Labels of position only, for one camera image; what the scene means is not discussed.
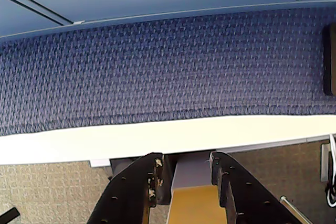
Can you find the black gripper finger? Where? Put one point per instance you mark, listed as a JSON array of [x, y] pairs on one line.
[[249, 200], [131, 195]]

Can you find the grey block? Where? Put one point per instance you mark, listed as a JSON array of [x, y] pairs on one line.
[[193, 171]]

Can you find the white shelf board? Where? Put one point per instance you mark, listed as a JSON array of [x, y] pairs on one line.
[[105, 140]]

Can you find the yellow block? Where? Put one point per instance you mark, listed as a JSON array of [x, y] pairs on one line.
[[197, 205]]

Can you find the grey wall socket plate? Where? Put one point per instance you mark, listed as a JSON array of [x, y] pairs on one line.
[[325, 161]]

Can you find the metal rod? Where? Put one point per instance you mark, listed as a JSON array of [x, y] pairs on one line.
[[295, 209]]

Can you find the black box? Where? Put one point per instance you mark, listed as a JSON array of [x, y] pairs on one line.
[[330, 58]]

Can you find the blue woven fabric panel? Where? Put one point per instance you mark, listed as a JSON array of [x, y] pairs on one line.
[[162, 72]]

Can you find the black bar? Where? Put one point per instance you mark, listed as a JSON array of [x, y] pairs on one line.
[[9, 214]]

